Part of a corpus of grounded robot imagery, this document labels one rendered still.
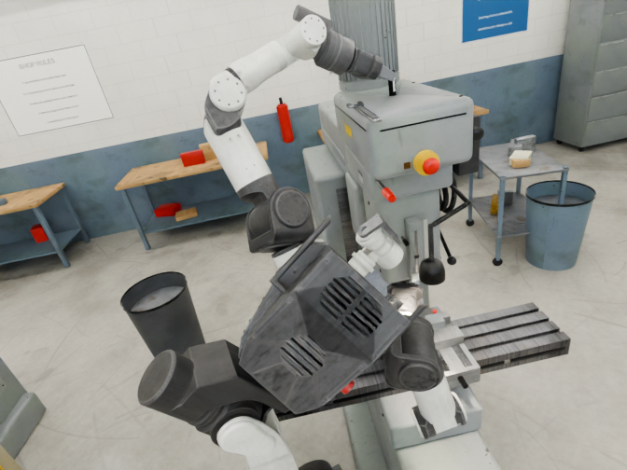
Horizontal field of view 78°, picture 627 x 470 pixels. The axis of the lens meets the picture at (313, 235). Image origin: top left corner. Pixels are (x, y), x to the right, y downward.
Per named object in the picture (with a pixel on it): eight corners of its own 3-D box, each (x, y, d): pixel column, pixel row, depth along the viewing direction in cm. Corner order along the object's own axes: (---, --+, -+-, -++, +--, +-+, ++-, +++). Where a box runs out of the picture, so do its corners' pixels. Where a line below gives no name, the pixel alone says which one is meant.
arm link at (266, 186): (250, 179, 78) (283, 238, 79) (284, 164, 83) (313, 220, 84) (230, 197, 88) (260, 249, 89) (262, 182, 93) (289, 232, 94)
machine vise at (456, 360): (480, 381, 136) (480, 359, 131) (439, 391, 135) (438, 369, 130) (438, 318, 167) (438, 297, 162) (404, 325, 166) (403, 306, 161)
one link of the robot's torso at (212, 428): (193, 443, 79) (231, 401, 79) (185, 395, 90) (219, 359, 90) (239, 459, 86) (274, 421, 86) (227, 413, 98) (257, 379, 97)
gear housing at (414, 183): (455, 186, 109) (455, 153, 104) (371, 205, 108) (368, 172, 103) (412, 155, 138) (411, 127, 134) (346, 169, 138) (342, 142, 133)
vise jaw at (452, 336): (464, 343, 143) (464, 335, 141) (424, 352, 142) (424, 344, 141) (456, 332, 148) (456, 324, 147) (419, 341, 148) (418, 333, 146)
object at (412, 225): (424, 279, 122) (422, 220, 112) (411, 282, 121) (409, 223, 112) (419, 272, 125) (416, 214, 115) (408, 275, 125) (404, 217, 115)
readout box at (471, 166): (481, 172, 144) (484, 115, 134) (458, 176, 144) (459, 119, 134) (457, 157, 162) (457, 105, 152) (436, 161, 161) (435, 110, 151)
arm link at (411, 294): (423, 280, 131) (421, 301, 121) (424, 302, 136) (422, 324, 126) (385, 278, 135) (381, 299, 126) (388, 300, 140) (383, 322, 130)
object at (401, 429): (483, 429, 141) (484, 407, 136) (391, 451, 140) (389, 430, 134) (429, 336, 185) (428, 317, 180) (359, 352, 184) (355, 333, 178)
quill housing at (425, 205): (444, 274, 127) (443, 185, 112) (383, 288, 126) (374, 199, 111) (423, 247, 144) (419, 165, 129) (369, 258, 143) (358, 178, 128)
